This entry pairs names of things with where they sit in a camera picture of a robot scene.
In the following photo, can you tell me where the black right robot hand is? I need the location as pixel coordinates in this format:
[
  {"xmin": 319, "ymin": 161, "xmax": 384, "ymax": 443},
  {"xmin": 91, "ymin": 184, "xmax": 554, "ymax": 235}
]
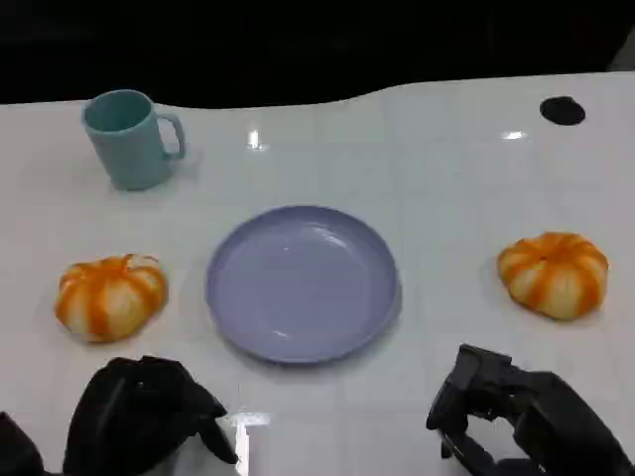
[{"xmin": 426, "ymin": 343, "xmax": 635, "ymax": 476}]

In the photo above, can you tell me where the pale green mug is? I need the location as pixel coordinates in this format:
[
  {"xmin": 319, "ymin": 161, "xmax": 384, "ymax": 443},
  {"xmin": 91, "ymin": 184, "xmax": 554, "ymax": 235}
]
[{"xmin": 81, "ymin": 88, "xmax": 188, "ymax": 192}]

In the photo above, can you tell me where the lilac plate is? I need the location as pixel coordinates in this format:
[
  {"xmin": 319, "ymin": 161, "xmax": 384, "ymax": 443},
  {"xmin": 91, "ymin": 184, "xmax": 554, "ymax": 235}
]
[{"xmin": 205, "ymin": 204, "xmax": 403, "ymax": 368}]

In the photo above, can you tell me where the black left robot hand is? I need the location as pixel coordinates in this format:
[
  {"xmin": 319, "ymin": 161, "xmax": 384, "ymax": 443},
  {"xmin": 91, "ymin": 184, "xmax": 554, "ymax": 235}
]
[{"xmin": 62, "ymin": 354, "xmax": 242, "ymax": 476}]

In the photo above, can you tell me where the orange and white bread roll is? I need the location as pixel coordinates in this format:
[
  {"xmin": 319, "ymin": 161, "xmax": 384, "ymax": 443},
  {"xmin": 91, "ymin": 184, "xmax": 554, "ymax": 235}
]
[
  {"xmin": 53, "ymin": 253, "xmax": 170, "ymax": 344},
  {"xmin": 497, "ymin": 231, "xmax": 610, "ymax": 321}
]

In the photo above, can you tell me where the black round table grommet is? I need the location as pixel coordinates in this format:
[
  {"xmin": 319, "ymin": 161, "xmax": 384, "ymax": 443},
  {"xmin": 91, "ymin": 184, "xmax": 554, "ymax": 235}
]
[{"xmin": 539, "ymin": 96, "xmax": 586, "ymax": 126}]

